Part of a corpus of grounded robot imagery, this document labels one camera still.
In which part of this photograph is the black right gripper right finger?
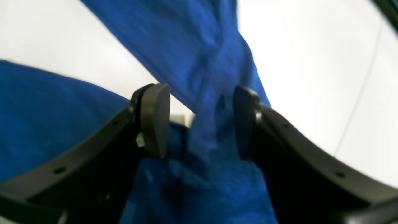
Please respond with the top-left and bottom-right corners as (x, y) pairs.
(233, 86), (398, 224)

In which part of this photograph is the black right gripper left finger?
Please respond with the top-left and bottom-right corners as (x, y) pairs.
(0, 84), (170, 224)

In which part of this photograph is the dark blue t-shirt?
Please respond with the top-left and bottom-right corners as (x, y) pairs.
(1, 0), (277, 224)

